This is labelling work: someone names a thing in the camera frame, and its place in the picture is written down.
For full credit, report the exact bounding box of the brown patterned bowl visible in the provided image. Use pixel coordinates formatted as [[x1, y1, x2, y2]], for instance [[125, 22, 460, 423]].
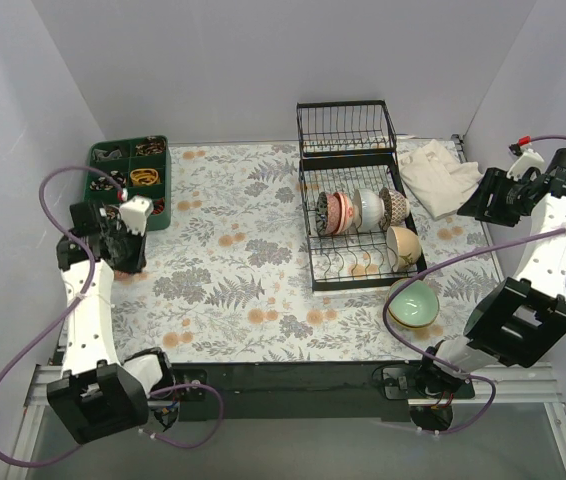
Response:
[[379, 187, 410, 231]]

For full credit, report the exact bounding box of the cream white bowl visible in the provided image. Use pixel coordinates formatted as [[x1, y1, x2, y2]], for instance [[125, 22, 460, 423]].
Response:
[[386, 226, 422, 272]]

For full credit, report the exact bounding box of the plain white bowl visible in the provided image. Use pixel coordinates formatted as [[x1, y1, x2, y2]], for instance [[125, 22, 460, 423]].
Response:
[[354, 189, 384, 233]]

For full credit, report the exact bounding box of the black wire dish rack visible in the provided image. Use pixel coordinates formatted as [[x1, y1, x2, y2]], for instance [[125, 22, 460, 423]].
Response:
[[296, 100, 426, 292]]

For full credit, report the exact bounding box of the yellow bowl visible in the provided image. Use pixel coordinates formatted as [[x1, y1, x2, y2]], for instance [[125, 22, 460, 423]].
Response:
[[385, 279, 439, 331]]

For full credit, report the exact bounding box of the red floral bowl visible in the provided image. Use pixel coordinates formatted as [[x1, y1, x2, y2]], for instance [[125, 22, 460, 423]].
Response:
[[333, 192, 354, 235]]

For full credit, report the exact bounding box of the grey leaf patterned bowl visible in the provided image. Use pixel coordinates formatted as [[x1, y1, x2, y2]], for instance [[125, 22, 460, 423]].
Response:
[[315, 192, 339, 236]]

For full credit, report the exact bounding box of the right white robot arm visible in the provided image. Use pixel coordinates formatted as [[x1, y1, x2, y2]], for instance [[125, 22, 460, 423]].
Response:
[[415, 145, 566, 398]]

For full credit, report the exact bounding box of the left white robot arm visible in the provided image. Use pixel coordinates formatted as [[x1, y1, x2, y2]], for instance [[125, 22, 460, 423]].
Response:
[[47, 196, 176, 445]]

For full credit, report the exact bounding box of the white folded cloth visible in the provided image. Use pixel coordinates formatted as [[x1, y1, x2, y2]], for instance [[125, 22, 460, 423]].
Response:
[[398, 140, 483, 220]]

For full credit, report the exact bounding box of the green compartment tray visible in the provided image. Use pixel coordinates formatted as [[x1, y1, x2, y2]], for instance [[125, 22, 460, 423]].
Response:
[[84, 135, 172, 231]]

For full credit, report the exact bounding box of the floral table mat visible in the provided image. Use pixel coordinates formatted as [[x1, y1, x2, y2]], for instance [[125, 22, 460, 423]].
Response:
[[112, 143, 502, 363]]

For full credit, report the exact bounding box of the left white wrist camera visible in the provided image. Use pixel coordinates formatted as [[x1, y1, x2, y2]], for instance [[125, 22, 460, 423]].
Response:
[[119, 195, 154, 236]]

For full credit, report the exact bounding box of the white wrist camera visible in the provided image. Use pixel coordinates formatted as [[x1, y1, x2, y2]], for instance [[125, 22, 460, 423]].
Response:
[[506, 136, 545, 181], [119, 195, 154, 236]]

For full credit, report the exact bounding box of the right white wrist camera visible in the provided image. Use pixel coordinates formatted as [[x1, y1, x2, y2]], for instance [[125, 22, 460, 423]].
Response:
[[506, 136, 545, 181]]

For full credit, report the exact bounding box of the aluminium frame rail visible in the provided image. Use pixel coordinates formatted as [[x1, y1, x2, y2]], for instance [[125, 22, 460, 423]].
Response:
[[24, 362, 564, 407]]

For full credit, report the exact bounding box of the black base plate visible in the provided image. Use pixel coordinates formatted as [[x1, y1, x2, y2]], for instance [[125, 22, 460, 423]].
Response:
[[151, 360, 449, 422]]

